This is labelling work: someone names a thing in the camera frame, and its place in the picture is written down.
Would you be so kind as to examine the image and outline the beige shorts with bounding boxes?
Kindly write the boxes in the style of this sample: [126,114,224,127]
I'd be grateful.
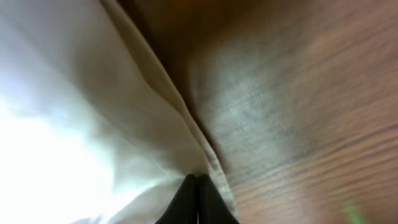
[1,0,237,223]

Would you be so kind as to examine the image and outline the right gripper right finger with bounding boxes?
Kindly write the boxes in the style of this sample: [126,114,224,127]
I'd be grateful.
[197,175,239,224]

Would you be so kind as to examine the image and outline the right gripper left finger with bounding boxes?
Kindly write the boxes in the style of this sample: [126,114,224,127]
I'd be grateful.
[155,174,198,224]

